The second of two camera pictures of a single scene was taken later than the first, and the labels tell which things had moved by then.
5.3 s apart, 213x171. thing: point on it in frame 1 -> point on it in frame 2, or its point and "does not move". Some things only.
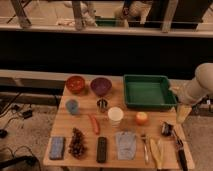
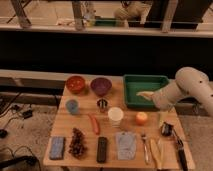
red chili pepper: x=95 y=124 does not move
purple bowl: x=101 y=86 does not move
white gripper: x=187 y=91 -> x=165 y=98
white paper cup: x=115 y=114 does not move
